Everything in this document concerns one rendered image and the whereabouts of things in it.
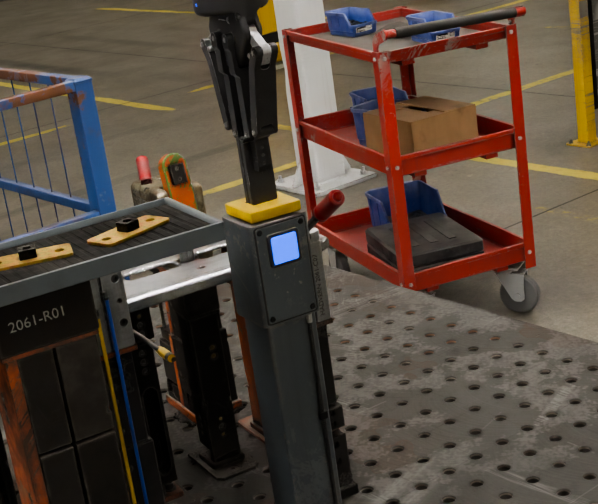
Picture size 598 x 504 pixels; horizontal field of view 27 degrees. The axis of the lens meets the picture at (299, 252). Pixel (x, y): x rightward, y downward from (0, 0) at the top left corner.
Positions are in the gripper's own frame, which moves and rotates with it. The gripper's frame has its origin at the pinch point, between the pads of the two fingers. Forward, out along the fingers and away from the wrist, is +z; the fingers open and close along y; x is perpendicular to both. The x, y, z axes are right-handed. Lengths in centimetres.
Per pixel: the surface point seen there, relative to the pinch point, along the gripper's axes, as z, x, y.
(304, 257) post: 9.7, -2.2, -3.4
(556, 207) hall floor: 121, -247, 253
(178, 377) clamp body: 43, -6, 51
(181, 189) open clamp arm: 13.2, -10.0, 46.2
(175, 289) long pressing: 19.0, 2.1, 24.1
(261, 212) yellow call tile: 3.7, 1.7, -3.0
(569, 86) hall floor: 122, -393, 412
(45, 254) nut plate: 2.5, 23.7, -0.1
